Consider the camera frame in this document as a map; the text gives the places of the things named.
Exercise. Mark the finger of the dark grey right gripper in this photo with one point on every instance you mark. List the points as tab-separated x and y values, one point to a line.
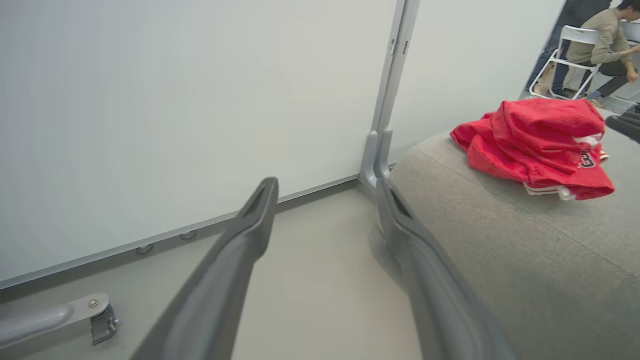
625	127

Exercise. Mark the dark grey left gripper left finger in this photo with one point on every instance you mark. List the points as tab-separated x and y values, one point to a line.
220	280

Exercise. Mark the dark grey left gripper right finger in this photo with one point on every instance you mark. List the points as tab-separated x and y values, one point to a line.
435	290

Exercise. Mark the red garment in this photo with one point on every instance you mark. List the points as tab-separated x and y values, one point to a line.
540	145

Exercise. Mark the grey fabric sofa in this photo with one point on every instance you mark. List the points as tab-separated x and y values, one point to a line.
540	260

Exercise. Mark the seated person in olive top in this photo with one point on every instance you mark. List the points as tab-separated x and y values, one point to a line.
602	42

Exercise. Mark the white folding chair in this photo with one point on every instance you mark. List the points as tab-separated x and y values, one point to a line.
575	37

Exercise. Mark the large white partition panel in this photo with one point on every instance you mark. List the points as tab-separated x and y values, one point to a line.
175	115

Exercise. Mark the grey partition foot with caster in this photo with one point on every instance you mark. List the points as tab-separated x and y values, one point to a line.
50	317

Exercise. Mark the round grey rail bolt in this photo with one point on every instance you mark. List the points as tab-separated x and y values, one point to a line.
188	234
144	248

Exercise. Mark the grey partition corner post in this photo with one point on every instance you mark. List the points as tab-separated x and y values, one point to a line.
387	100

